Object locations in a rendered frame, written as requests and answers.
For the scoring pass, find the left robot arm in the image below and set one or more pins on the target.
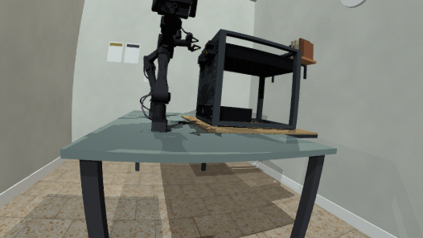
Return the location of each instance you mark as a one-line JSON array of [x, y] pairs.
[[149, 63]]

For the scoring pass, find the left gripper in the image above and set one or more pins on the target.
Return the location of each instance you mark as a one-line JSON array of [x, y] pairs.
[[187, 43]]

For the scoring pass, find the tan wooden board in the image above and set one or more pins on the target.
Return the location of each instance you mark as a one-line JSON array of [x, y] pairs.
[[237, 129]]

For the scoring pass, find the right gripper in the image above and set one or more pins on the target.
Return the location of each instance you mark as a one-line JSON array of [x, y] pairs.
[[181, 9]]

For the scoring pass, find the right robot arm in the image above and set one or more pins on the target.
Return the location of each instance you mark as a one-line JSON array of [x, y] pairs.
[[160, 95]]

